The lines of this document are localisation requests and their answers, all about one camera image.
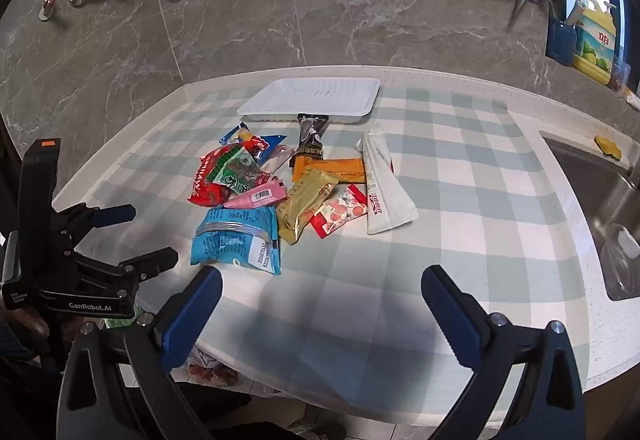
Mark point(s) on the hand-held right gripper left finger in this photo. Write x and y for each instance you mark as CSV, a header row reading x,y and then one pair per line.
x,y
195,315

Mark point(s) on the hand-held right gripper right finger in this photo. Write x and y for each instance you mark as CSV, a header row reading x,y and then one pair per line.
x,y
450,315

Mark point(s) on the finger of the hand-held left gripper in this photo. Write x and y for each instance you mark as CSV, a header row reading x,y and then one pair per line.
x,y
107,216
150,262

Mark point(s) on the light blue snack packet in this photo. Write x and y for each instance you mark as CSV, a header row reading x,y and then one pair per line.
x,y
230,240

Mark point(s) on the big red snack packet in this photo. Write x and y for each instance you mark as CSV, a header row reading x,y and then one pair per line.
x,y
205,185

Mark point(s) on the green snack packet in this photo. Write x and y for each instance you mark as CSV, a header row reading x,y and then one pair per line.
x,y
235,177

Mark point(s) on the pink snack packet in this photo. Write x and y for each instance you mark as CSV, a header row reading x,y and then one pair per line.
x,y
255,194

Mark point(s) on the white pouch packet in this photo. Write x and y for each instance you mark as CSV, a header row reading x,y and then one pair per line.
x,y
385,200

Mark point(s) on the gold snack packet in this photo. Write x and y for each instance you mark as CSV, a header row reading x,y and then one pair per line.
x,y
300,210

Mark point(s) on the small red white snack packet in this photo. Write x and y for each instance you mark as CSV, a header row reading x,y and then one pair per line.
x,y
340,212

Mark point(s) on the dark blue orange snack packet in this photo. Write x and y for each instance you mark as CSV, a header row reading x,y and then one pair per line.
x,y
262,145

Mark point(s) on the translucent snack packet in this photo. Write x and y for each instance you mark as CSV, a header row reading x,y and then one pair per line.
x,y
280,155

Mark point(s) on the black snack packet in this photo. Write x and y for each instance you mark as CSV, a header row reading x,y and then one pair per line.
x,y
310,140

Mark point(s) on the white plastic tray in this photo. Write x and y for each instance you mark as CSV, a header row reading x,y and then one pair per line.
x,y
310,95

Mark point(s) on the person's left hand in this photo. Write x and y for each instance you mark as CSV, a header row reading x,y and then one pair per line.
x,y
31,322

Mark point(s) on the green white checked tablecloth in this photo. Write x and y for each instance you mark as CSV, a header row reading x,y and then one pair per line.
x,y
400,270

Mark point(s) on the clear glass cup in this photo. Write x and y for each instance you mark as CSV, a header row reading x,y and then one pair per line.
x,y
620,260

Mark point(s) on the steel sink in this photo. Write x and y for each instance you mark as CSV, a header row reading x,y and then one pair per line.
x,y
590,190

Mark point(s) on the yellow sponge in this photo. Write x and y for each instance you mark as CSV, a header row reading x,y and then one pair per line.
x,y
607,146

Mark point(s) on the blue holder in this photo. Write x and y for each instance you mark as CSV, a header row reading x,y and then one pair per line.
x,y
561,43

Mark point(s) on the yellow detergent bottle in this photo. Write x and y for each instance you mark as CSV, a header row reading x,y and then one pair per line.
x,y
595,40

